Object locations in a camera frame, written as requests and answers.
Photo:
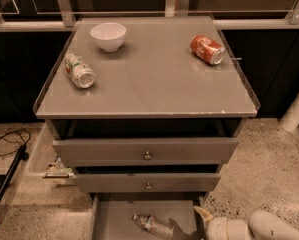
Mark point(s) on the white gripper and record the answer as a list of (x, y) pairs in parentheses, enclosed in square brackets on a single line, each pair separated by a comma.
[(216, 228)]

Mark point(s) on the clear plastic water bottle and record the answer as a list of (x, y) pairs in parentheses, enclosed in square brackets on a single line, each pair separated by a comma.
[(154, 226)]

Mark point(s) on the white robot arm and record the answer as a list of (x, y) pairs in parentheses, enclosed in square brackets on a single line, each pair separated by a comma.
[(261, 225)]

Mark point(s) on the middle grey drawer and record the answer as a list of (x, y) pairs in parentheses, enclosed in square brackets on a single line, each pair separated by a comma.
[(161, 182)]

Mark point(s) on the grey drawer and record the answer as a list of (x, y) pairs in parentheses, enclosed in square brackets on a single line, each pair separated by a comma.
[(161, 182), (112, 215), (130, 151)]

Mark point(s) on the top drawer metal knob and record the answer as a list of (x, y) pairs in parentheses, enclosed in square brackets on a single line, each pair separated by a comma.
[(147, 156)]

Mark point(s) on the bottom grey drawer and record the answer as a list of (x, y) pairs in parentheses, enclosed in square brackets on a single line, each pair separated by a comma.
[(112, 215)]

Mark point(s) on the grey drawer cabinet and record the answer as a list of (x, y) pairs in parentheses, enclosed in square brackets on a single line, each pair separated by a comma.
[(151, 87)]

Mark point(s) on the top grey drawer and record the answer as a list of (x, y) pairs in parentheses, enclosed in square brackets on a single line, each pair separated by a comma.
[(130, 151)]

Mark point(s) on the red soda can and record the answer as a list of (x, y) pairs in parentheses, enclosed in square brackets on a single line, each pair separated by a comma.
[(207, 49)]

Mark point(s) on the clear plastic floor bin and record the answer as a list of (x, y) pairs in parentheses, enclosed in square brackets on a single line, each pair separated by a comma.
[(44, 164)]

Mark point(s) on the silver green soda can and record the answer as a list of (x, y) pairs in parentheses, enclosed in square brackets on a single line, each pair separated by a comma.
[(79, 71)]

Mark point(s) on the black stand leg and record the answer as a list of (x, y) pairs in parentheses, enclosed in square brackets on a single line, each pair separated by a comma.
[(21, 155)]

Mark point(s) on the white ceramic bowl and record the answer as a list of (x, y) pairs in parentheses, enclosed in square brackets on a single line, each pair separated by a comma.
[(109, 36)]

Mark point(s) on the white cylindrical post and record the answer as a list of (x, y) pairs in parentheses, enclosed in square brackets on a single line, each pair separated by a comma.
[(290, 120)]

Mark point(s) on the metal railing frame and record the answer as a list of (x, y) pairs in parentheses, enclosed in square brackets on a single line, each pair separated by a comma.
[(40, 15)]

